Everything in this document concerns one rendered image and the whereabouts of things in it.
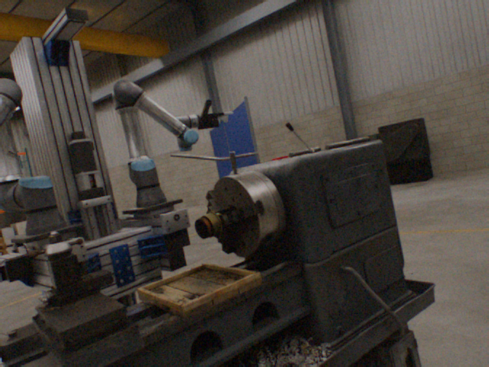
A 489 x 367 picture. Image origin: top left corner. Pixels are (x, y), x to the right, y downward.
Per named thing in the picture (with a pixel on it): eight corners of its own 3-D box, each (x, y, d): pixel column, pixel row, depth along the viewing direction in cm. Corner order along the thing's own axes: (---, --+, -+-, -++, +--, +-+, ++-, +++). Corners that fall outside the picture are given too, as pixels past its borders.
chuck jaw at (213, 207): (233, 213, 150) (217, 192, 155) (236, 204, 146) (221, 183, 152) (209, 220, 143) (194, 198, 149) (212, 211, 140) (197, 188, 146)
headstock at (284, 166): (323, 222, 210) (309, 153, 208) (404, 223, 172) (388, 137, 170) (237, 255, 176) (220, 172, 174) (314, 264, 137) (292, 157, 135)
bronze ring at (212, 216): (210, 208, 144) (190, 217, 139) (224, 208, 137) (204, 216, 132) (217, 231, 146) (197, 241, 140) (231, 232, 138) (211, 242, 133)
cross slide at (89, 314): (86, 296, 134) (84, 284, 134) (129, 322, 100) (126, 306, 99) (33, 316, 124) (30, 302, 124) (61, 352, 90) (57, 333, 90)
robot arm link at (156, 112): (124, 68, 184) (204, 132, 198) (122, 75, 195) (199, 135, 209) (109, 87, 182) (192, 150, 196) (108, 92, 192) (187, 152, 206)
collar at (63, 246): (69, 247, 122) (67, 239, 122) (75, 249, 115) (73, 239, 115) (41, 255, 117) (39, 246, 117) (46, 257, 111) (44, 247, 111)
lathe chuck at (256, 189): (234, 245, 164) (222, 173, 161) (284, 255, 139) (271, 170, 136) (217, 251, 159) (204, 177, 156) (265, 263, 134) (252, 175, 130)
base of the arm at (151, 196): (131, 209, 193) (126, 189, 192) (157, 202, 203) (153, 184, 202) (145, 207, 182) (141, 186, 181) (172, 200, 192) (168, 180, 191)
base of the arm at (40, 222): (22, 236, 159) (16, 212, 159) (60, 226, 169) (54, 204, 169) (32, 236, 148) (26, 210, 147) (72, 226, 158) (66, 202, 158)
